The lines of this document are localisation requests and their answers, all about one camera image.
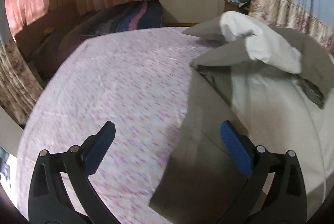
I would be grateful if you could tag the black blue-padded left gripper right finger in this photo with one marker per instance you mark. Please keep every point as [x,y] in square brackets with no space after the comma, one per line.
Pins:
[274,191]

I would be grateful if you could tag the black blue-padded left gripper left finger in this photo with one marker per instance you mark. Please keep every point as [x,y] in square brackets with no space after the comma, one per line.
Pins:
[60,190]

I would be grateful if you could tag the olive and white jacket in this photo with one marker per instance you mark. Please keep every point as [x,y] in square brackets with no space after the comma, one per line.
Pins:
[275,85]

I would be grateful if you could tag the white board at left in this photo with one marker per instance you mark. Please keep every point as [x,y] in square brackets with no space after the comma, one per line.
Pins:
[10,133]

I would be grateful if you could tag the left blue floral curtain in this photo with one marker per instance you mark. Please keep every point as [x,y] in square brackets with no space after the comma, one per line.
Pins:
[20,90]

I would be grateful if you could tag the pink floral bed sheet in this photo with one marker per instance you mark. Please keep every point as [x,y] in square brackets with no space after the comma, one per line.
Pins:
[138,80]

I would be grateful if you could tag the bed with maroon base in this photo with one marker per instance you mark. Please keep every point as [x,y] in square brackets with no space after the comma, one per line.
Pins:
[48,42]

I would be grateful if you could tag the yellow toy on bed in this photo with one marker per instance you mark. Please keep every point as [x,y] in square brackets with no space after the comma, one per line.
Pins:
[48,31]

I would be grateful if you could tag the wooden bedside cabinet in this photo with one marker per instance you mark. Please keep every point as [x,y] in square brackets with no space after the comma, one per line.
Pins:
[233,6]

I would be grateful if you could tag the striped blue pink blanket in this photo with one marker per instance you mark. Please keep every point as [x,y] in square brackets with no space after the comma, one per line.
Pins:
[120,18]

